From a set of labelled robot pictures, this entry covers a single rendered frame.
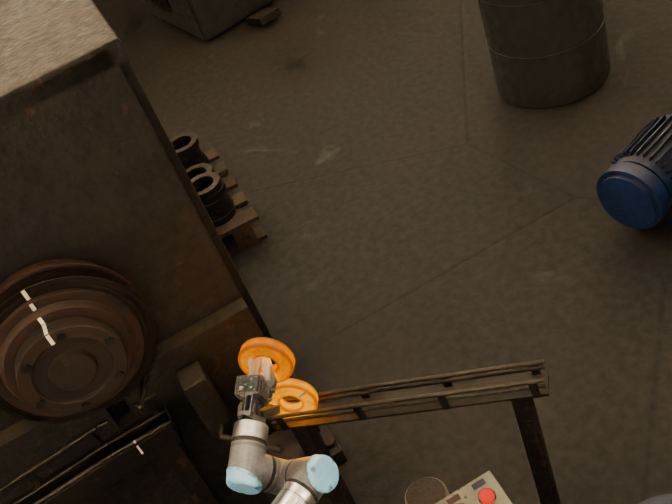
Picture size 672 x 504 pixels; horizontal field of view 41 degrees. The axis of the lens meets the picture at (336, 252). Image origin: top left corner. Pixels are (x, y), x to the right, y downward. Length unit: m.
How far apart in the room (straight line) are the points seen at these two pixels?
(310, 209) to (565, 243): 1.32
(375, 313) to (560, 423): 0.97
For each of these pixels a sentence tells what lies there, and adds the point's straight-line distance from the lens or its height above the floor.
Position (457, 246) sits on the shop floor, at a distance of 3.94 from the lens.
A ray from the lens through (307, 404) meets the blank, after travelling 2.57.
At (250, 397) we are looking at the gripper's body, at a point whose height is 0.94.
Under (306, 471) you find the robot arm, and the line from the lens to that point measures 2.18.
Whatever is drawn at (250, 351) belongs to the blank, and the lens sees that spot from 2.40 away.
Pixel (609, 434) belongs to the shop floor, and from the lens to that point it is 3.16.
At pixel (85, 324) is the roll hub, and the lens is 2.34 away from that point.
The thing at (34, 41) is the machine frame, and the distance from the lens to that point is 2.50.
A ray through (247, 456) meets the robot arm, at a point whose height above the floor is 0.90.
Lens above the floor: 2.55
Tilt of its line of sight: 38 degrees down
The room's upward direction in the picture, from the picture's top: 23 degrees counter-clockwise
